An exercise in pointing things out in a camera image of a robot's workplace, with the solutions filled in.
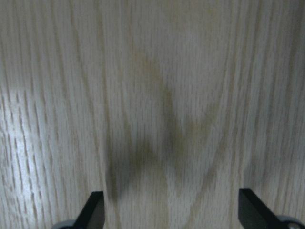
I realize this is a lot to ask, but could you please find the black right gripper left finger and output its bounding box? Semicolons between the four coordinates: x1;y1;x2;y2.
72;191;105;229

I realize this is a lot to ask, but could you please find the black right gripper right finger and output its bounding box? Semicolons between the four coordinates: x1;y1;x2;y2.
238;188;286;229

